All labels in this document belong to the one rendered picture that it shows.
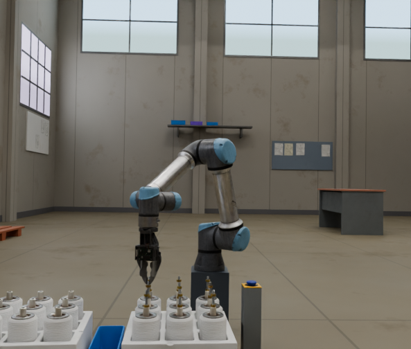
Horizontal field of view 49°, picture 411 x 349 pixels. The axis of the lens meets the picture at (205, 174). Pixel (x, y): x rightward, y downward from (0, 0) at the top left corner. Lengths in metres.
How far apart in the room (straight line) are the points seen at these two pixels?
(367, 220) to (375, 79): 5.82
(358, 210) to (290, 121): 4.87
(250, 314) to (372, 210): 5.42
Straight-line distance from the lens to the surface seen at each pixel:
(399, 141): 12.28
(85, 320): 1.89
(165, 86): 11.34
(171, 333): 1.64
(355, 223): 7.07
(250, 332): 1.88
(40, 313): 1.82
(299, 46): 11.88
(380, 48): 12.49
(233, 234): 2.08
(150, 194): 1.67
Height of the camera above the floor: 0.72
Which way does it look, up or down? 1 degrees up
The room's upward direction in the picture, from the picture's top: 1 degrees clockwise
